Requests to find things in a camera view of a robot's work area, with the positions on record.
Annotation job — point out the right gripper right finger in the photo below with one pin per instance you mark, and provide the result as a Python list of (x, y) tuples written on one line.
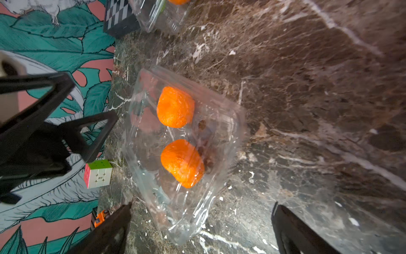
[(293, 236)]

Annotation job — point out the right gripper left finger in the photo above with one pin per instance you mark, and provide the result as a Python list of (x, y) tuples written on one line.
[(108, 238)]

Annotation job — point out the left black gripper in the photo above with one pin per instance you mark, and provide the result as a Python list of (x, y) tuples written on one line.
[(29, 153)]

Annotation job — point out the orange container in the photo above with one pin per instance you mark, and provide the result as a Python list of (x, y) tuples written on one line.
[(179, 2), (182, 160), (175, 108)]

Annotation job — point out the clear clamshell container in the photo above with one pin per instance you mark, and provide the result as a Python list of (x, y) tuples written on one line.
[(218, 130), (160, 15)]

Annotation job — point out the rubik cube on table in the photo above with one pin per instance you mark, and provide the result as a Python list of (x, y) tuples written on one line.
[(98, 174)]

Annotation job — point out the black white checkerboard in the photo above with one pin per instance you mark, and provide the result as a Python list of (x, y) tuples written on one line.
[(119, 19)]

